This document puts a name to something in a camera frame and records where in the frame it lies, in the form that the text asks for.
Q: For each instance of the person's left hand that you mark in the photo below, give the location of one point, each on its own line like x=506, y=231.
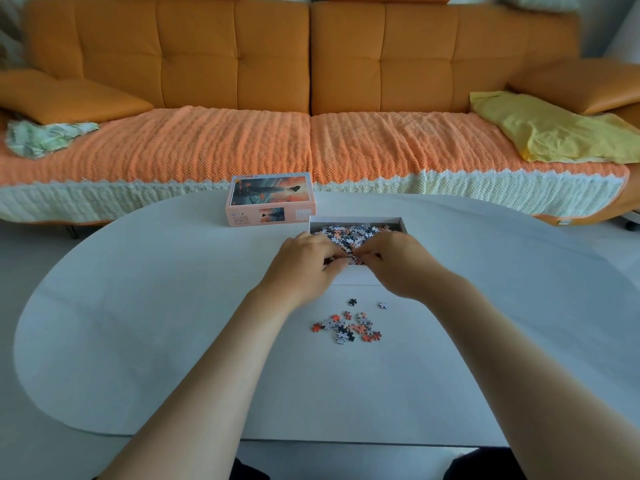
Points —
x=295, y=272

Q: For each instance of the person's right hand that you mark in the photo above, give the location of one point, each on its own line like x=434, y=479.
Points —
x=407, y=269

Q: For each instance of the person's left thumb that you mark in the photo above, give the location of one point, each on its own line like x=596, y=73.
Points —
x=337, y=265

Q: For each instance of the person's right thumb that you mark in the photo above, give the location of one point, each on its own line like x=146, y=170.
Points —
x=369, y=260

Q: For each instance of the person's right forearm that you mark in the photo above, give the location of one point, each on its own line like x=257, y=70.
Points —
x=530, y=374

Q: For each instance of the person's left forearm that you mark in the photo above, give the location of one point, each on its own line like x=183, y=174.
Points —
x=210, y=384

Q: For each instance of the heap of boxed puzzle pieces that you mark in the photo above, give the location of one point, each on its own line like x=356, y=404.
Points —
x=345, y=233

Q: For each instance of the white puzzle box tray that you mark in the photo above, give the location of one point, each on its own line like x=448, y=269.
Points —
x=360, y=220

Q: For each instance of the cluster of loose puzzle pieces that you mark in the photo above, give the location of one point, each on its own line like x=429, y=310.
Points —
x=347, y=328

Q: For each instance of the puzzle box lid with picture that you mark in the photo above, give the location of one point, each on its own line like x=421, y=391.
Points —
x=265, y=194

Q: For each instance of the orange knitted sofa cover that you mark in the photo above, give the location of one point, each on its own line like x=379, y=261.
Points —
x=410, y=144
x=165, y=149

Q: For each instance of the yellow cloth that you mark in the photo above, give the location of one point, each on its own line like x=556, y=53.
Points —
x=555, y=129

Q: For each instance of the orange leather sofa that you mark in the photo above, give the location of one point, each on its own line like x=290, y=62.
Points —
x=200, y=54

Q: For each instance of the dark sofa leg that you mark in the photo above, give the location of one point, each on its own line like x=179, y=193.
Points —
x=73, y=231

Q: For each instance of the orange leather cushion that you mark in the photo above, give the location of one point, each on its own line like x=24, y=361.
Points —
x=65, y=97
x=585, y=84

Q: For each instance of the white pillow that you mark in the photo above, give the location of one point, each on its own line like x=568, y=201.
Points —
x=542, y=1

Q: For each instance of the green patterned cloth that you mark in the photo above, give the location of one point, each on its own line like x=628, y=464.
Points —
x=42, y=137

